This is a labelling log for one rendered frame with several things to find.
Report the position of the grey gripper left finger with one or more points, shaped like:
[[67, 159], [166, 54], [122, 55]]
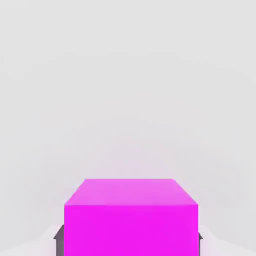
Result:
[[60, 242]]

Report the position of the small magenta cube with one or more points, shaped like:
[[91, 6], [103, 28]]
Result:
[[131, 224]]

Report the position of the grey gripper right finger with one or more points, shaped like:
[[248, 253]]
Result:
[[206, 246]]

